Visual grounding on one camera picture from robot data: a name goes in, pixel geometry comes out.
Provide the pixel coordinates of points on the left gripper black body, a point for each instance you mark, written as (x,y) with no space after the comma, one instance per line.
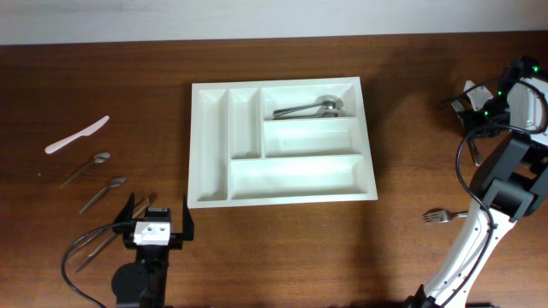
(175,242)

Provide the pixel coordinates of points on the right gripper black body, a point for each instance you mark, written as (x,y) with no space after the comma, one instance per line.
(491,115)

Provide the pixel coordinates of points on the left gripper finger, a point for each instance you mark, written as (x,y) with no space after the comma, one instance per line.
(126,213)
(187,220)

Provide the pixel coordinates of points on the metal fork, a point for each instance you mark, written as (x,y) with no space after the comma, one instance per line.
(442,216)
(475,154)

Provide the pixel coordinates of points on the large metal spoon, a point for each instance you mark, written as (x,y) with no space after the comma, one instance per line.
(326,102)
(334,114)

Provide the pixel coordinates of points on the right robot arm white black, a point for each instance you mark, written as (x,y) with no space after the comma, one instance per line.
(506,133)

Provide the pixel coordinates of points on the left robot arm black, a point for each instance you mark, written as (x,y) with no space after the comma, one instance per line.
(142,283)

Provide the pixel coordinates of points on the metal knife near left arm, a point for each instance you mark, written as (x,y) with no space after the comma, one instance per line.
(140,206)

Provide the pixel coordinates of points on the small teaspoon lower left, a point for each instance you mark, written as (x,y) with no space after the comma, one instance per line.
(117,182)

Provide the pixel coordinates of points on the small teaspoon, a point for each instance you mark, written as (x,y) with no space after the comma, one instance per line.
(95,159)
(117,182)

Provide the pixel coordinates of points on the small teaspoon upper left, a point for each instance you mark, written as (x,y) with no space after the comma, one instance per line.
(95,159)

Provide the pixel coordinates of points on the white plastic knife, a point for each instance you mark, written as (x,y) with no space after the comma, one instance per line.
(49,149)

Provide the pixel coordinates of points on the white plastic cutlery tray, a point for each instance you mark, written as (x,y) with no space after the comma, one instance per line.
(240,156)

